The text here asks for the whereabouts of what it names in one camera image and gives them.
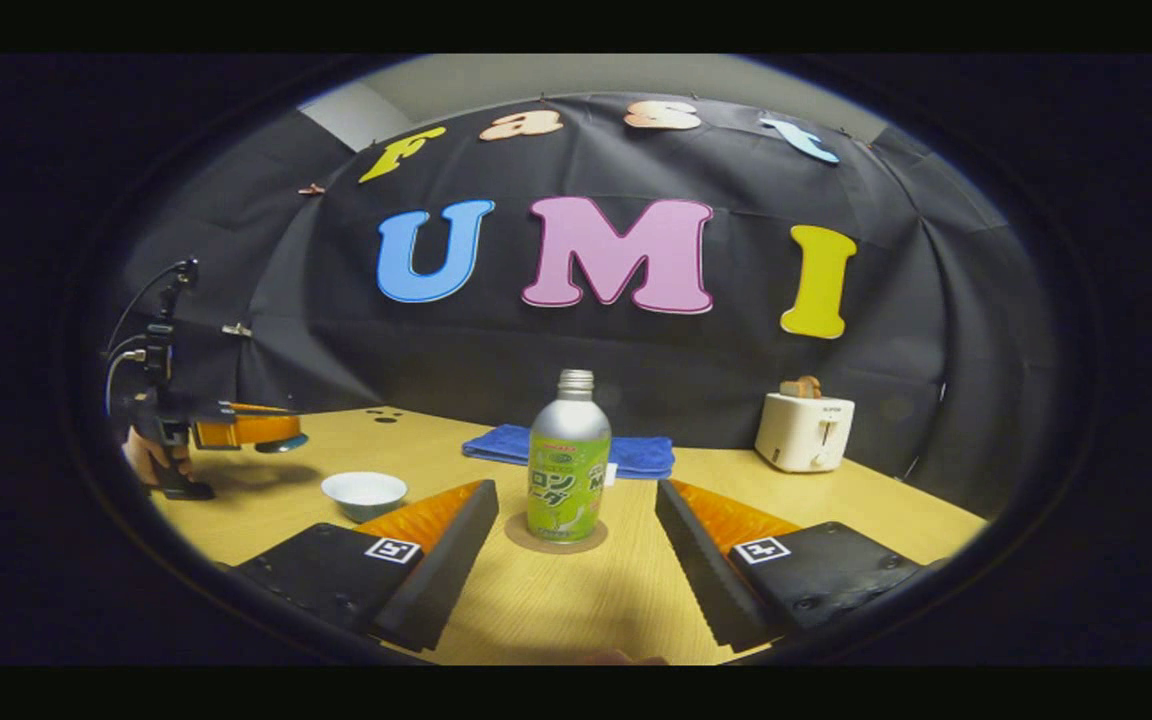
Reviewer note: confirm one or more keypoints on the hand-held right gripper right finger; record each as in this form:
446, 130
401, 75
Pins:
696, 560

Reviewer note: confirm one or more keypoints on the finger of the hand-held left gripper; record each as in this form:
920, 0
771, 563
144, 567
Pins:
246, 428

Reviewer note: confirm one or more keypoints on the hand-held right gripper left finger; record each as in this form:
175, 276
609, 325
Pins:
446, 560

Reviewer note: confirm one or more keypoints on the round brown coaster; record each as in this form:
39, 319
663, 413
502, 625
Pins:
521, 538

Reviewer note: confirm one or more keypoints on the teal teacup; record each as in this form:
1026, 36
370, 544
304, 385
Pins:
364, 495

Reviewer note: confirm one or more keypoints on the silver green water bottle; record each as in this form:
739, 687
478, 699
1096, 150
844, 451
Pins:
568, 470

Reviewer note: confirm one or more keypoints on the white clip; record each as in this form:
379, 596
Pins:
236, 329

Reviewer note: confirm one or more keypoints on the blue folded towel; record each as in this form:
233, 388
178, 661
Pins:
496, 445

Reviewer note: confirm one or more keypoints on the white toaster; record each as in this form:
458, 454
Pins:
801, 432

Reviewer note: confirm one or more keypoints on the toast slice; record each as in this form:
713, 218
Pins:
801, 387

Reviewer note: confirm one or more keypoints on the black backdrop cloth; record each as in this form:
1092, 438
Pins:
936, 330

